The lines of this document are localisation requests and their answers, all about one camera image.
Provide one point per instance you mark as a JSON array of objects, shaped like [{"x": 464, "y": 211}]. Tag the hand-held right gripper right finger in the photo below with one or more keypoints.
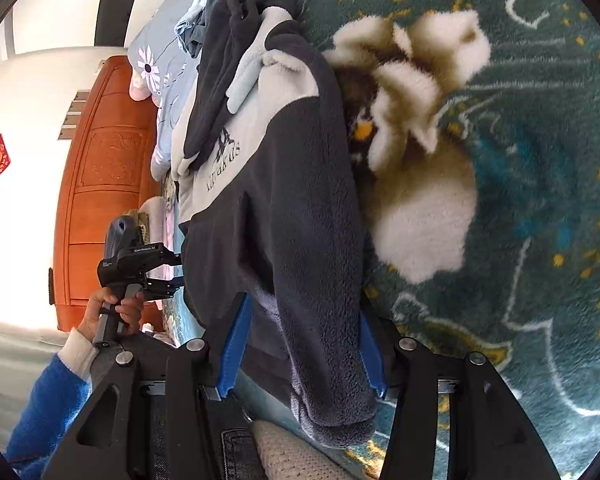
[{"x": 372, "y": 356}]

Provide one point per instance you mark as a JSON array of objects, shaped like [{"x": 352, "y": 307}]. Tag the grey garment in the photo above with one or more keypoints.
[{"x": 200, "y": 35}]

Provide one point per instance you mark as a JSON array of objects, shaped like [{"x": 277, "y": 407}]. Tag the teal floral blanket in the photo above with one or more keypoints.
[{"x": 530, "y": 185}]

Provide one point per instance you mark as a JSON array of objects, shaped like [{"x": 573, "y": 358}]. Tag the person's beige knit sweater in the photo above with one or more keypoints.
[{"x": 290, "y": 455}]

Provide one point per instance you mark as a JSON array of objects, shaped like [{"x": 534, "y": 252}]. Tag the dark grey fleece jacket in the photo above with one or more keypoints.
[{"x": 290, "y": 210}]

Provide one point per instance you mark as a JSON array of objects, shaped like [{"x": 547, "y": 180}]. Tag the white glossy wardrobe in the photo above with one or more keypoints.
[{"x": 55, "y": 10}]

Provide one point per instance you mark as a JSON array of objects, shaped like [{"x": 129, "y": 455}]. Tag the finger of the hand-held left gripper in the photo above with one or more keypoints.
[
  {"x": 174, "y": 259},
  {"x": 165, "y": 286}
]

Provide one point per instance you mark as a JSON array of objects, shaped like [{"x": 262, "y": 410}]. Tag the blue daisy print duvet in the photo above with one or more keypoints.
[{"x": 165, "y": 75}]

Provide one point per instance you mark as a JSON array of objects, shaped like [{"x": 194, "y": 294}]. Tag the person's dark jeans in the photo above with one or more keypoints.
[{"x": 240, "y": 455}]

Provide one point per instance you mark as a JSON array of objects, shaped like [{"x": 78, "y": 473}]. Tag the grey wall plates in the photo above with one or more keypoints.
[{"x": 72, "y": 115}]

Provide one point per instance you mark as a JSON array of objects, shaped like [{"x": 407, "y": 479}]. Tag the person's left hand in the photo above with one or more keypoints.
[{"x": 127, "y": 312}]

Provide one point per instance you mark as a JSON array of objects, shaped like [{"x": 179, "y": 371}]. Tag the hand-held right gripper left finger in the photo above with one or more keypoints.
[{"x": 235, "y": 341}]

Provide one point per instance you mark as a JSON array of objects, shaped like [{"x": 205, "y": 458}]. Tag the pink floral pillow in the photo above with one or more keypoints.
[{"x": 139, "y": 85}]

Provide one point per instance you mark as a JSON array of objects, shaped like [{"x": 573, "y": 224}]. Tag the carved wooden headboard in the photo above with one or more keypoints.
[{"x": 105, "y": 185}]

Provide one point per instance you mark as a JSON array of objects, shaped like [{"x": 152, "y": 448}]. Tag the person's left forearm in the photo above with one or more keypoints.
[{"x": 45, "y": 410}]

